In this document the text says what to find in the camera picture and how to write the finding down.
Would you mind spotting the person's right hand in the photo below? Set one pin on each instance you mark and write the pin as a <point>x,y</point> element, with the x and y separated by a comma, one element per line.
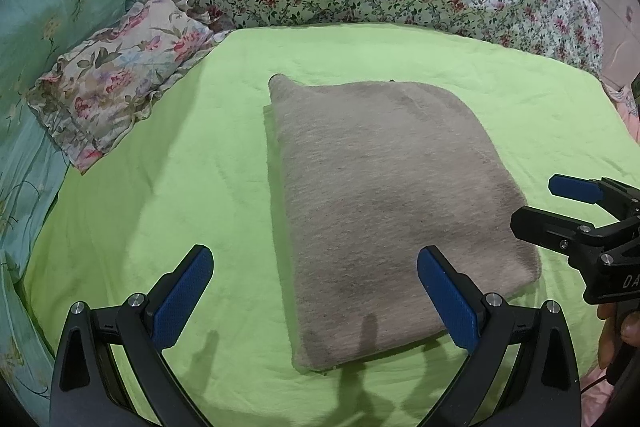
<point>615,332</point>

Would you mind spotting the light green bed sheet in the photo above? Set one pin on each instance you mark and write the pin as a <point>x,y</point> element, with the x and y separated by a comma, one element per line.
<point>200,187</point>

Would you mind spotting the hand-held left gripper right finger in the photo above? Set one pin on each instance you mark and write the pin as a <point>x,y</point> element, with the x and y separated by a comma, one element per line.
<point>447,302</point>

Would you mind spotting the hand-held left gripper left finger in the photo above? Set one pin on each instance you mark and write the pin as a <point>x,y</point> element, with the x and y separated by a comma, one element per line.
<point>182,302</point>

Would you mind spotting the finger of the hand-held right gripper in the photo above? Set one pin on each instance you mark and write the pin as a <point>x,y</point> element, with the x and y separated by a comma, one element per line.
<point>540,224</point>
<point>575,188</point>

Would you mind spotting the pink cloth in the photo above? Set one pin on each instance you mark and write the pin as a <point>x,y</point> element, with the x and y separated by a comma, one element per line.
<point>622,102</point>

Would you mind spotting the grey-brown knit sweater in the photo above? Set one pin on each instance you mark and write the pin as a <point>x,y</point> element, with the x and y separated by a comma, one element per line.
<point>395,207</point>

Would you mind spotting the large-flowered ruffled pillow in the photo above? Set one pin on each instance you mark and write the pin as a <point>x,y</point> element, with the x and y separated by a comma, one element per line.
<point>130,72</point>

